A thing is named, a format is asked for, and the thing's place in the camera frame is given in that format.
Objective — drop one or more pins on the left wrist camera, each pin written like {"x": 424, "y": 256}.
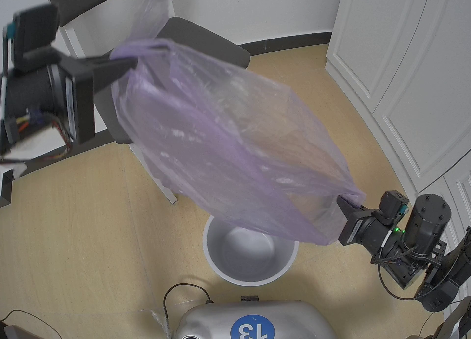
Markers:
{"x": 35, "y": 26}

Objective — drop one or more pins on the white wardrobe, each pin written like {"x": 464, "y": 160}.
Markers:
{"x": 404, "y": 54}

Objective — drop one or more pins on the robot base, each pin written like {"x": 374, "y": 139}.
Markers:
{"x": 257, "y": 321}

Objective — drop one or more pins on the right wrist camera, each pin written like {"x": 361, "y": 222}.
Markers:
{"x": 393, "y": 207}

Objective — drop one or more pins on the white chair with grey seat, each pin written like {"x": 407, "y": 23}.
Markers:
{"x": 206, "y": 35}

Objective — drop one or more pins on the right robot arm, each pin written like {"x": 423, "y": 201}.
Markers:
{"x": 428, "y": 227}

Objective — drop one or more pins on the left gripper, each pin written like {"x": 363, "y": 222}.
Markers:
{"x": 84, "y": 109}

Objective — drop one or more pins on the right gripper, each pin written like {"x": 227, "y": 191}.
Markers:
{"x": 362, "y": 229}

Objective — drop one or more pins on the purple plastic bag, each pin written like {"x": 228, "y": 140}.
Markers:
{"x": 228, "y": 139}

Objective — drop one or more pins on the white trash bin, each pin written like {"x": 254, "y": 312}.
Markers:
{"x": 220, "y": 264}

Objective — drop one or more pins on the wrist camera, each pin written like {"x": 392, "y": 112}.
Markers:
{"x": 35, "y": 26}
{"x": 393, "y": 207}

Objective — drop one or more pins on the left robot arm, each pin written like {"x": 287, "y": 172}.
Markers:
{"x": 27, "y": 91}

